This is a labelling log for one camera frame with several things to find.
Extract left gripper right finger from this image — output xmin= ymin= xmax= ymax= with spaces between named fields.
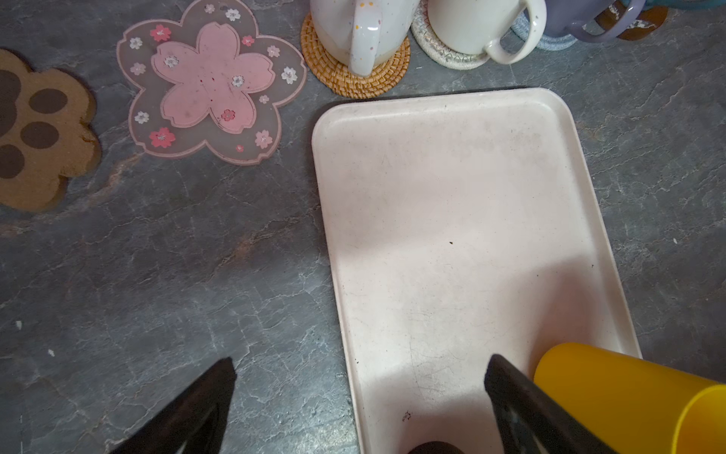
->
xmin=484 ymin=354 xmax=614 ymax=453

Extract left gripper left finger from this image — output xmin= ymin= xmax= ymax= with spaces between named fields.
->
xmin=115 ymin=358 xmax=236 ymax=453

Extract black mug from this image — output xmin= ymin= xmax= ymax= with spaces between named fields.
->
xmin=408 ymin=441 xmax=463 ymax=454

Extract beige serving tray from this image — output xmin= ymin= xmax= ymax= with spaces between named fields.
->
xmin=311 ymin=88 xmax=641 ymax=453

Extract paw print coaster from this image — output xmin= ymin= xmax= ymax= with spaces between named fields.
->
xmin=1 ymin=49 xmax=101 ymax=212

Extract pink flower coaster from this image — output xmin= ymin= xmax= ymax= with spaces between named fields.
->
xmin=116 ymin=1 xmax=306 ymax=166

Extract brown wicker round coaster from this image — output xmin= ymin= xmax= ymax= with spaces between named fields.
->
xmin=301 ymin=13 xmax=411 ymax=100

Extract grey round coaster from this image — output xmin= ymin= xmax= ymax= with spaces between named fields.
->
xmin=510 ymin=12 xmax=578 ymax=52

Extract red mug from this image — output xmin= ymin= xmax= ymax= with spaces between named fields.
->
xmin=427 ymin=0 xmax=548 ymax=64

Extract white mug purple outside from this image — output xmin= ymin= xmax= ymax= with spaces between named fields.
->
xmin=544 ymin=0 xmax=647 ymax=44

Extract brown glossy round coaster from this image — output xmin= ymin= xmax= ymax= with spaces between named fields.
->
xmin=596 ymin=1 xmax=669 ymax=41

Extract yellow mug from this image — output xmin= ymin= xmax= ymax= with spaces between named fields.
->
xmin=534 ymin=342 xmax=725 ymax=453

